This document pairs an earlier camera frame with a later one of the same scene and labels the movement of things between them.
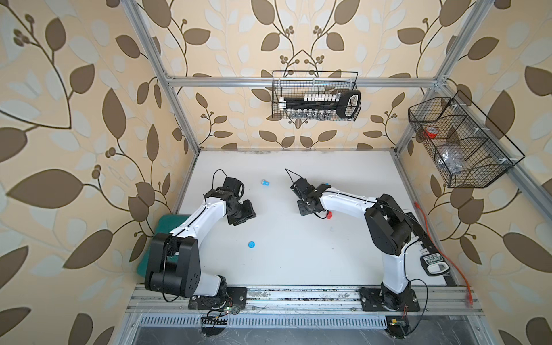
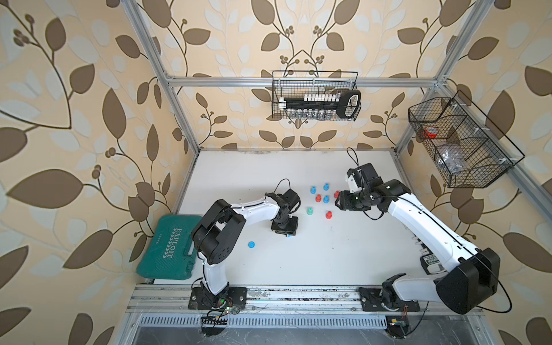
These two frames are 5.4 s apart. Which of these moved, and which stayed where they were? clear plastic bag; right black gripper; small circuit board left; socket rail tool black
Moved: right black gripper
Stayed: clear plastic bag; socket rail tool black; small circuit board left
